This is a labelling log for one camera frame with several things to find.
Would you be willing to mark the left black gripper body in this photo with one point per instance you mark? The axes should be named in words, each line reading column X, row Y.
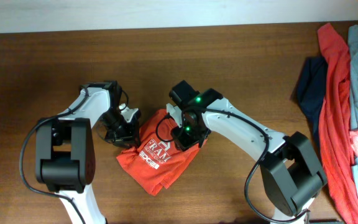
column 119, row 130

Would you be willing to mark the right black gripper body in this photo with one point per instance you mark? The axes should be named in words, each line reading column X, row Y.
column 187, row 133

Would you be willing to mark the orange soccer t-shirt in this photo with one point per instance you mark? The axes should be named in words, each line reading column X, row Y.
column 156, row 164

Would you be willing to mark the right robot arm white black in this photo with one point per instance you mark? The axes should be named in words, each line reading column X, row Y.
column 292, row 174

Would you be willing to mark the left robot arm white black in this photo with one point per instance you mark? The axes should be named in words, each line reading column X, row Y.
column 65, row 159

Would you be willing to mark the navy garment in pile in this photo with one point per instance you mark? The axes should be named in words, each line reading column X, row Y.
column 310, row 91

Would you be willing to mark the red shirt in pile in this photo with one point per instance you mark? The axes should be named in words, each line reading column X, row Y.
column 334, row 124

